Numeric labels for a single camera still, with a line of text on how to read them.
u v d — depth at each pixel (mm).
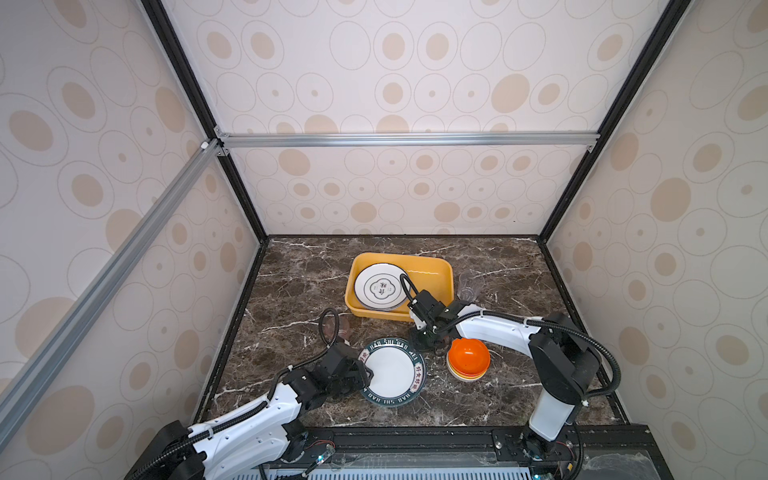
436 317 672
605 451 737
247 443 480
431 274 1089
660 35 711
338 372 644
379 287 1029
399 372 856
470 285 1029
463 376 789
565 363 468
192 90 793
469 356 812
